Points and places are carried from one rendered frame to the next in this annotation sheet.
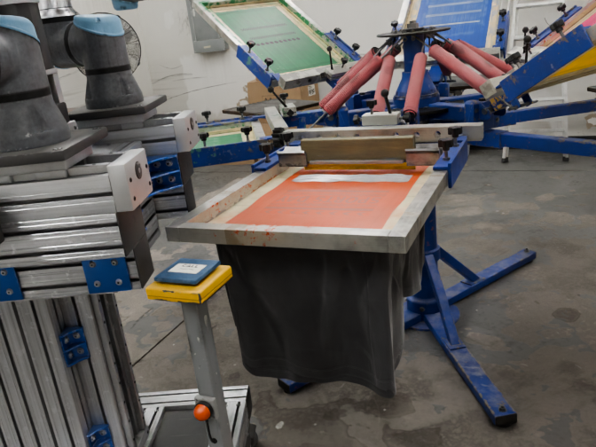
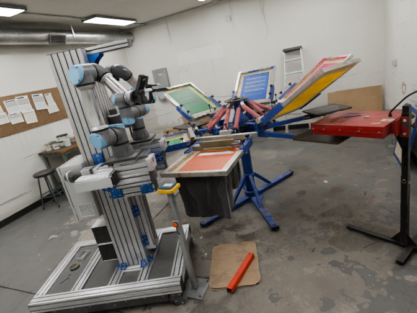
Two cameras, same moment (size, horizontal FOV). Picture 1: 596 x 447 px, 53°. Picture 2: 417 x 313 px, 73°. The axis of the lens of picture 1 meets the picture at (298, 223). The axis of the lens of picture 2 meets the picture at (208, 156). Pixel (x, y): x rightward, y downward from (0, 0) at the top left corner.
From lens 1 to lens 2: 0.89 m
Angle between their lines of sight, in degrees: 2
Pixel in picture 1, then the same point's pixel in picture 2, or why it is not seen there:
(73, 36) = not seen: hidden behind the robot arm
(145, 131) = (151, 145)
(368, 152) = (220, 145)
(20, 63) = (122, 135)
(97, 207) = (143, 170)
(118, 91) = (142, 135)
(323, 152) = (206, 145)
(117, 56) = (141, 124)
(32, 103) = (125, 145)
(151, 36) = not seen: hidden behind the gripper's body
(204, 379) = (175, 215)
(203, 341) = (174, 204)
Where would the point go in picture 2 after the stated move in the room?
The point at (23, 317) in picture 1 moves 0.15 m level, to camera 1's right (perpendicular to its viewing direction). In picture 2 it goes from (121, 203) to (139, 199)
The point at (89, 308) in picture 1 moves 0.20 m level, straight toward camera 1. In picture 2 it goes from (139, 199) to (144, 208)
